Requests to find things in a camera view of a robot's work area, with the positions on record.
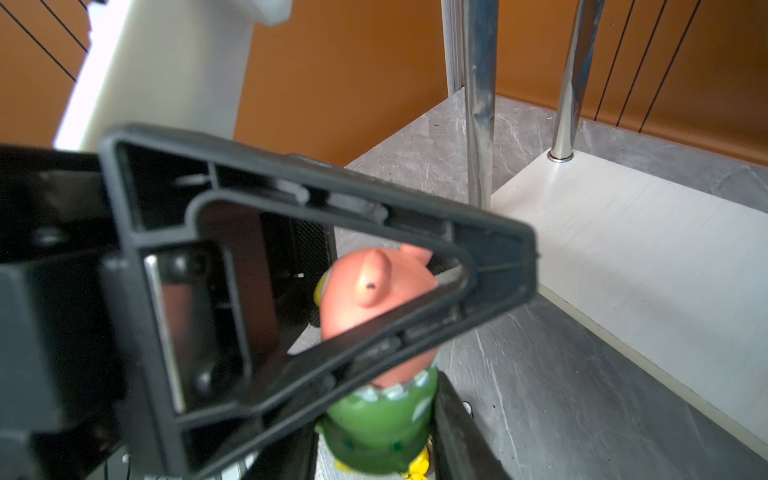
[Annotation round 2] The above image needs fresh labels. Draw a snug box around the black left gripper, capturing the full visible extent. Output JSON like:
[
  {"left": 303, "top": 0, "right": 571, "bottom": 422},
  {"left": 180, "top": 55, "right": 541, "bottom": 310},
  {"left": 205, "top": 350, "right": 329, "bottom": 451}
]
[{"left": 0, "top": 143, "right": 337, "bottom": 480}]

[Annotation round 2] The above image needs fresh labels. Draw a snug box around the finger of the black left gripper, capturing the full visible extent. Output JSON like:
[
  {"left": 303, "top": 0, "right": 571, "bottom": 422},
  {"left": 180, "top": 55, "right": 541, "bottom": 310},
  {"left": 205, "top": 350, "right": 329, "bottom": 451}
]
[{"left": 98, "top": 125, "right": 537, "bottom": 479}]

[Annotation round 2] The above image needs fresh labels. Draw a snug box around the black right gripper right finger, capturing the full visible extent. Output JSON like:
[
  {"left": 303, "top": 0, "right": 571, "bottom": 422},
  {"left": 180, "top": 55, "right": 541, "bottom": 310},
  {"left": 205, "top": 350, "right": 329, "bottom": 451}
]
[{"left": 432, "top": 371, "right": 510, "bottom": 480}]

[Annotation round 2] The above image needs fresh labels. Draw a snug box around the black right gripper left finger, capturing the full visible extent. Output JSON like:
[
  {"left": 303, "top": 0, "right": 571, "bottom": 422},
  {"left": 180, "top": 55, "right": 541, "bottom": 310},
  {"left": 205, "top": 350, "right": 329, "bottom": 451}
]
[{"left": 242, "top": 423, "right": 318, "bottom": 480}]

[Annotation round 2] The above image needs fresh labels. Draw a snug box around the yellow pikachu toy figure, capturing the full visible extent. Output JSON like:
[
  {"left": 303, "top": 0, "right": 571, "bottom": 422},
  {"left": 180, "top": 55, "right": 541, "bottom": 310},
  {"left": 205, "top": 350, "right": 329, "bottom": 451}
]
[{"left": 402, "top": 447, "right": 433, "bottom": 480}]

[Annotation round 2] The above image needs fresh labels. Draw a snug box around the pink green toy figure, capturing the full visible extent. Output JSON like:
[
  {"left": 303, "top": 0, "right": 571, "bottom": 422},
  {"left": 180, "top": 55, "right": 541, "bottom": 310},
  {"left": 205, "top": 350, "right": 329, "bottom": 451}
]
[{"left": 313, "top": 242, "right": 442, "bottom": 478}]

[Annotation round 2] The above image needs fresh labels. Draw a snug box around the white two-tier shelf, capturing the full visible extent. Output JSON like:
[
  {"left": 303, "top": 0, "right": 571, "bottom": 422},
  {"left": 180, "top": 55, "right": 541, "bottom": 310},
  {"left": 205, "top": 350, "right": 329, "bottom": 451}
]
[{"left": 442, "top": 1, "right": 767, "bottom": 455}]

